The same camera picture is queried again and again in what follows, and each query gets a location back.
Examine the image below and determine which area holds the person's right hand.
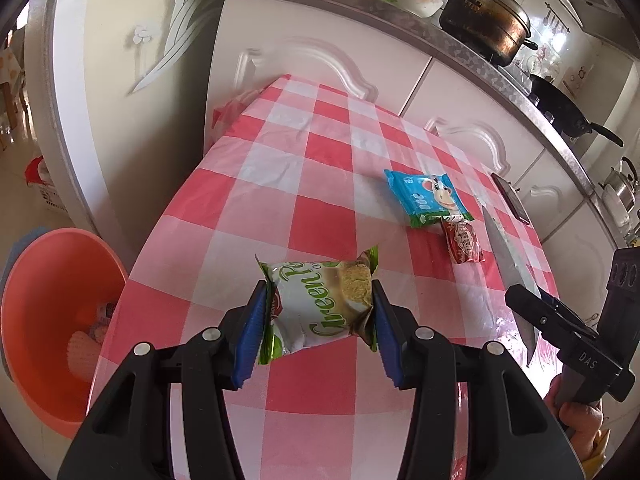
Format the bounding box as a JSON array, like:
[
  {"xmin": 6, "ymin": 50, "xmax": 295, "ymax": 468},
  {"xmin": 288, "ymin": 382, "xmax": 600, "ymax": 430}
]
[{"xmin": 544, "ymin": 376, "xmax": 607, "ymax": 457}]

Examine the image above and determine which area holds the orange plastic basin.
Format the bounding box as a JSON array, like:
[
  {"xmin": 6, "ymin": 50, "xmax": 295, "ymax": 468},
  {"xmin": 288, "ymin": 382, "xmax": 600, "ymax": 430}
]
[{"xmin": 0, "ymin": 227, "xmax": 130, "ymax": 426}]

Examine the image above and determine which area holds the white foam fruit net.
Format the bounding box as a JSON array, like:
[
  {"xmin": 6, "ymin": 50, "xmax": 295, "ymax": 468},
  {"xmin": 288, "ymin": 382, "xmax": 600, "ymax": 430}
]
[{"xmin": 65, "ymin": 327, "xmax": 103, "ymax": 381}]

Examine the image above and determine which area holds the black smartphone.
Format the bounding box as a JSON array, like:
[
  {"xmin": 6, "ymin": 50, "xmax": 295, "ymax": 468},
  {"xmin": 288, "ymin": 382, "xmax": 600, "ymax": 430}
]
[{"xmin": 490, "ymin": 172, "xmax": 531, "ymax": 226}]

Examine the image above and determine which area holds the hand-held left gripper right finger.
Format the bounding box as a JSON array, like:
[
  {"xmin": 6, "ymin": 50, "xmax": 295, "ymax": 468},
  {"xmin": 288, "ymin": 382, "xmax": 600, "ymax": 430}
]
[{"xmin": 369, "ymin": 279, "xmax": 586, "ymax": 480}]

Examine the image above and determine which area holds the steel kettle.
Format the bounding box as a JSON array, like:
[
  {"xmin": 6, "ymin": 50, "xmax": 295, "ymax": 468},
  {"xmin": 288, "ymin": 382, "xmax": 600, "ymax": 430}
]
[{"xmin": 600, "ymin": 156, "xmax": 640, "ymax": 211}]

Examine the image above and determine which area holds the blue snack packet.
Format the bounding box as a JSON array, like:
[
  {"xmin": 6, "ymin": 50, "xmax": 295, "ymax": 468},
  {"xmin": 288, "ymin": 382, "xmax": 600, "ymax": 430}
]
[{"xmin": 383, "ymin": 169, "xmax": 473, "ymax": 229}]

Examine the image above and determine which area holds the white plastic basket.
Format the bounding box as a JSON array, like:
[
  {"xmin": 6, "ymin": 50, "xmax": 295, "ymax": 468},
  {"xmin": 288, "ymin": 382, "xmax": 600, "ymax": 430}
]
[{"xmin": 25, "ymin": 155, "xmax": 68, "ymax": 211}]

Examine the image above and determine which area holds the red white checked tablecloth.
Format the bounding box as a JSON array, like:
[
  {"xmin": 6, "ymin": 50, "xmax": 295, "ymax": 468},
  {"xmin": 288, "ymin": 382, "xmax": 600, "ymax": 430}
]
[{"xmin": 87, "ymin": 74, "xmax": 561, "ymax": 480}]

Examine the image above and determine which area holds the red snack packet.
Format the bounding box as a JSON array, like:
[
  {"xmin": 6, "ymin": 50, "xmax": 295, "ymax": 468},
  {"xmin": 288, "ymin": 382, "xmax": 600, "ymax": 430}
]
[{"xmin": 440, "ymin": 215, "xmax": 486, "ymax": 265}]

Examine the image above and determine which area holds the green snack packet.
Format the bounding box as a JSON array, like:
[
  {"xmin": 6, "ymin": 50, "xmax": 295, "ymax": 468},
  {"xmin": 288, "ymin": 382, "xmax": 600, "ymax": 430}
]
[{"xmin": 254, "ymin": 246, "xmax": 381, "ymax": 366}]

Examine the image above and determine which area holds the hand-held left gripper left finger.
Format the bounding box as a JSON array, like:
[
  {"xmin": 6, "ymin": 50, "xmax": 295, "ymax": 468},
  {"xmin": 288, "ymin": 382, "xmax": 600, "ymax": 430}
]
[{"xmin": 57, "ymin": 280, "xmax": 271, "ymax": 480}]

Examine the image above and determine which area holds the dark metal cooking pot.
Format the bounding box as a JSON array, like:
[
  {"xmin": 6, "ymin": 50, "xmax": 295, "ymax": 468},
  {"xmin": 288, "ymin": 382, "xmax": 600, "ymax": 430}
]
[{"xmin": 439, "ymin": 0, "xmax": 540, "ymax": 67}]

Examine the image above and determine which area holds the grey kitchen countertop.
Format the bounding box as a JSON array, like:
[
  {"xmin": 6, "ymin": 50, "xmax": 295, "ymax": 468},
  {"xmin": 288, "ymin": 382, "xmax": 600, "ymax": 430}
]
[{"xmin": 205, "ymin": 0, "xmax": 640, "ymax": 246}]

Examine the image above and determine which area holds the black wok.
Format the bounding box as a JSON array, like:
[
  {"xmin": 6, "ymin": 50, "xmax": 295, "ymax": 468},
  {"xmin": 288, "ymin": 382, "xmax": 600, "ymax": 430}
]
[{"xmin": 529, "ymin": 74, "xmax": 625, "ymax": 148}]

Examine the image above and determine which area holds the kitchen knife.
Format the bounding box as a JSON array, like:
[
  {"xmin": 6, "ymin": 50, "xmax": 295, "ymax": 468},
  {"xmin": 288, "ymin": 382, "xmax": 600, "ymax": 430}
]
[{"xmin": 475, "ymin": 197, "xmax": 541, "ymax": 368}]

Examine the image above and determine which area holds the white cabinet door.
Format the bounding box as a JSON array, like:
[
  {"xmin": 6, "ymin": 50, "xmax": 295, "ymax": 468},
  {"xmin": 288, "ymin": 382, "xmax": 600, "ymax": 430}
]
[
  {"xmin": 205, "ymin": 0, "xmax": 433, "ymax": 161},
  {"xmin": 400, "ymin": 57, "xmax": 546, "ymax": 176},
  {"xmin": 510, "ymin": 152, "xmax": 598, "ymax": 241}
]

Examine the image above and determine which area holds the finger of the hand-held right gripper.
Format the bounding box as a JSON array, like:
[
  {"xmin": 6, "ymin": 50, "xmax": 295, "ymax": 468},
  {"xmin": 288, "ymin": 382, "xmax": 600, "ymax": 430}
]
[{"xmin": 504, "ymin": 284, "xmax": 599, "ymax": 357}]

